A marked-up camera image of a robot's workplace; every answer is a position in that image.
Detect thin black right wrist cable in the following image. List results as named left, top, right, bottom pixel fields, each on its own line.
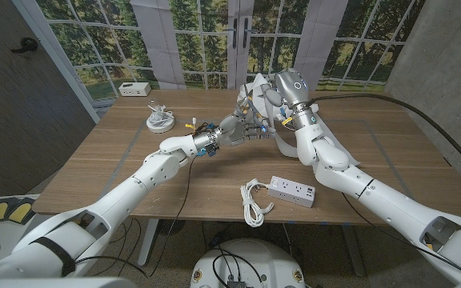
left=341, top=192, right=461, bottom=279

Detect white table leg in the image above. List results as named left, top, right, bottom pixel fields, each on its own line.
left=137, top=218, right=160, bottom=267

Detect thin black left wrist cable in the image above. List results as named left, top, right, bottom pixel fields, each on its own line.
left=102, top=156, right=198, bottom=279

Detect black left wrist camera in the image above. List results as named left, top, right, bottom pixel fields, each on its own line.
left=202, top=142, right=220, bottom=158

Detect white coiled power cord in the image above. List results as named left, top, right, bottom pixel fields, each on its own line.
left=240, top=178, right=275, bottom=228

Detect scissors with grey yellow handles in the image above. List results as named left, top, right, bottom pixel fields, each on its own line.
left=239, top=82, right=272, bottom=131

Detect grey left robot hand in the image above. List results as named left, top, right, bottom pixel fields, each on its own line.
left=192, top=112, right=276, bottom=152

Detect white outlet box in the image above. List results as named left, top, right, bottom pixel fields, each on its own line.
left=118, top=82, right=152, bottom=98

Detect white power strip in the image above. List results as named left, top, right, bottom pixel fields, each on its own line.
left=267, top=175, right=317, bottom=209

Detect printed window backdrop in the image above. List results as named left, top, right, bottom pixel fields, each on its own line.
left=12, top=0, right=427, bottom=101

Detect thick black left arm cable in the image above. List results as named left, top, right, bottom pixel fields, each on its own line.
left=74, top=254, right=150, bottom=279

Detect grey table leg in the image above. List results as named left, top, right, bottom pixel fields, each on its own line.
left=340, top=224, right=366, bottom=278

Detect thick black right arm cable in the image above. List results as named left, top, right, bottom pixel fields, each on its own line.
left=306, top=93, right=461, bottom=184

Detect black door handle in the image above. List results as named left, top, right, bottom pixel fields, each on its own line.
left=10, top=37, right=39, bottom=54

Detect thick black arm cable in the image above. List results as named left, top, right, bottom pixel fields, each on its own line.
left=306, top=93, right=461, bottom=184
left=74, top=254, right=150, bottom=279

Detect black round ribbed object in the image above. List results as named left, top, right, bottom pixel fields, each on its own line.
left=157, top=218, right=186, bottom=236

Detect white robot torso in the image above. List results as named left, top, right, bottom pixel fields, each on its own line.
left=190, top=238, right=307, bottom=288

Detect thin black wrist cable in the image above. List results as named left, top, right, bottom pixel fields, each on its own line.
left=102, top=156, right=198, bottom=279
left=341, top=192, right=461, bottom=279

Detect white receipt paper strip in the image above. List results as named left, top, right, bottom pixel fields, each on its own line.
left=236, top=72, right=362, bottom=167

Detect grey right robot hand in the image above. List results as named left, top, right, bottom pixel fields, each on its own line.
left=263, top=68, right=319, bottom=131

